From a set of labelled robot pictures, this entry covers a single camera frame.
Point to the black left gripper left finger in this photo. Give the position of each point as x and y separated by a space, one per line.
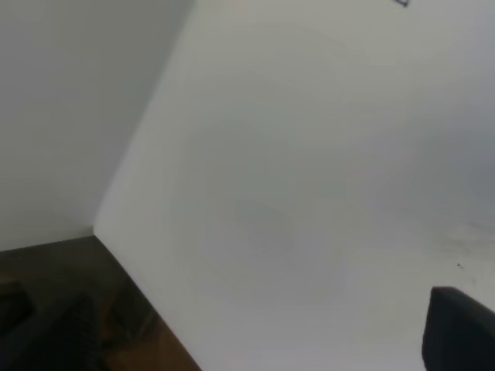
64 336

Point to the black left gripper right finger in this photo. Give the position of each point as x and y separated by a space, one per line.
459 332

